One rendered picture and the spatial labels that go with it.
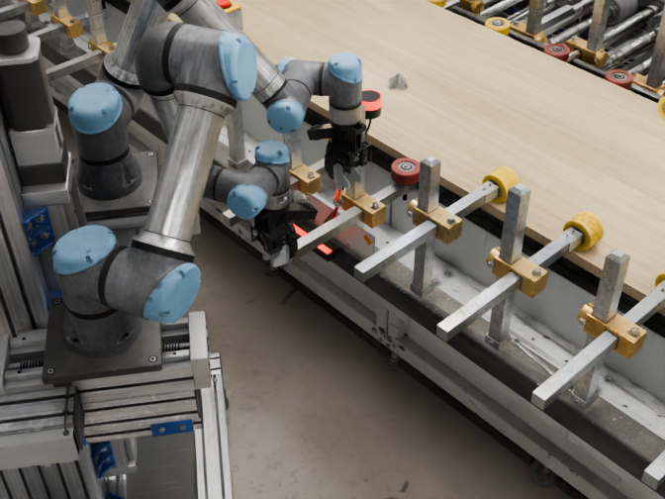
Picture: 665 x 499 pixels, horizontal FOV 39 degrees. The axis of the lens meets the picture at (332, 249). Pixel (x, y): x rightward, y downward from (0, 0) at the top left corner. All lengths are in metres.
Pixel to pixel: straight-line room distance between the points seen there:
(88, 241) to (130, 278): 0.12
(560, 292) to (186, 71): 1.14
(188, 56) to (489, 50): 1.51
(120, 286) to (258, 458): 1.36
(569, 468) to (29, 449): 1.53
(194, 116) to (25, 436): 0.68
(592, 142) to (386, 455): 1.12
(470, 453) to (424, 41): 1.31
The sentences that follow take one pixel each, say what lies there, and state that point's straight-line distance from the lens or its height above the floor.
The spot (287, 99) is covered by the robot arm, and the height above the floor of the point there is 1.32.
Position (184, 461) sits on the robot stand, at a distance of 2.71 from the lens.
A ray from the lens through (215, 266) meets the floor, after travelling 3.57.
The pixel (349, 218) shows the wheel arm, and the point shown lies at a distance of 2.38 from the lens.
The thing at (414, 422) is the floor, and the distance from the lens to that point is 3.03.
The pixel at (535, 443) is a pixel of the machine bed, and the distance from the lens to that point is 2.82.
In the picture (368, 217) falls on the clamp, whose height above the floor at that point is 0.85.
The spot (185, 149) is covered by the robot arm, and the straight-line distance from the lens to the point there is 1.69.
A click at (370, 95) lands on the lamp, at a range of 2.32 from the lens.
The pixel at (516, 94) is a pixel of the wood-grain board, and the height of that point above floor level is 0.90.
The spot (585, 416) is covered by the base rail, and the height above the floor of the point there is 0.70.
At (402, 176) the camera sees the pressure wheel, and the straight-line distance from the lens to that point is 2.46.
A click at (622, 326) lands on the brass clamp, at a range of 2.02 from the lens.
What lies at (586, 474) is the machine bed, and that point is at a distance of 2.78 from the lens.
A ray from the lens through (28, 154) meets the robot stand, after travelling 1.90.
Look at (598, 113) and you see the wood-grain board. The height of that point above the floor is 0.90.
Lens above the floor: 2.36
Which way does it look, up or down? 41 degrees down
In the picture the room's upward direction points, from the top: 1 degrees counter-clockwise
